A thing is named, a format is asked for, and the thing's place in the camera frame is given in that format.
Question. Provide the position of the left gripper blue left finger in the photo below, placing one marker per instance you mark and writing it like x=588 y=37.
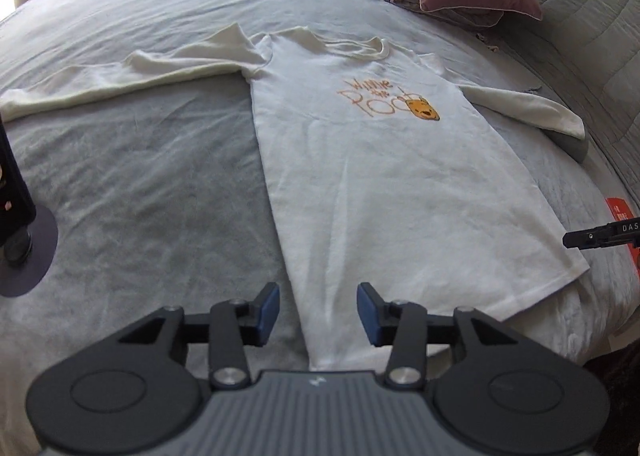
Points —
x=233 y=325

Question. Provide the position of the grey quilted headboard cover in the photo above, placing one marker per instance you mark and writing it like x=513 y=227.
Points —
x=587 y=53

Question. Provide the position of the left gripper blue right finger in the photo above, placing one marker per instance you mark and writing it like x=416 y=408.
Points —
x=401 y=325

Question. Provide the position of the small beige keychain trinket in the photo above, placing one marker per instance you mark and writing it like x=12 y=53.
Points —
x=487 y=42

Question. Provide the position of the folded grey sweater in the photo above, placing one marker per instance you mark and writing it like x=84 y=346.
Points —
x=577 y=149

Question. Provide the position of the red booklet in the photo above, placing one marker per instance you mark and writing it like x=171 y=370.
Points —
x=626 y=228

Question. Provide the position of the smartphone on stand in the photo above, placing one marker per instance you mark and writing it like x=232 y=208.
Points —
x=18 y=210

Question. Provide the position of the white Winnie Pooh sweatshirt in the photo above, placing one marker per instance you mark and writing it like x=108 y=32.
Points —
x=379 y=167

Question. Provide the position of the black phone stand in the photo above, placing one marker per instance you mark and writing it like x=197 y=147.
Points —
x=27 y=256

